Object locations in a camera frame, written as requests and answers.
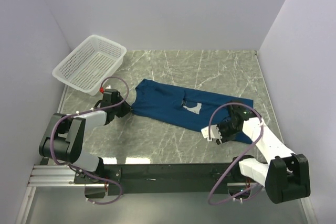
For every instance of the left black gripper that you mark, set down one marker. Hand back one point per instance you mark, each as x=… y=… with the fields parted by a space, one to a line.
x=126 y=109

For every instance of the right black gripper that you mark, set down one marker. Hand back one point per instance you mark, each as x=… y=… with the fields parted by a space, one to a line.
x=225 y=138

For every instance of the blue mickey mouse t-shirt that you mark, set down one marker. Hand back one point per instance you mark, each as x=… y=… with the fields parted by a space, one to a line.
x=183 y=107

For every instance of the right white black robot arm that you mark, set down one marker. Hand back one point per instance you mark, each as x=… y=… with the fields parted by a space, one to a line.
x=285 y=175

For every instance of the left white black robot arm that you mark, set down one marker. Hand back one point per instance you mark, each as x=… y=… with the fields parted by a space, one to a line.
x=63 y=138

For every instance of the white plastic mesh basket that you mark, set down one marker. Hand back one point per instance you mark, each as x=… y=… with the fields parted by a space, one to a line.
x=89 y=63

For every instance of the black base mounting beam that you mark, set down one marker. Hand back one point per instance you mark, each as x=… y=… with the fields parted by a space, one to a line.
x=167 y=178

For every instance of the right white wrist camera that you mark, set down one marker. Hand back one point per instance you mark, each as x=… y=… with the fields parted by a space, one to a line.
x=211 y=133

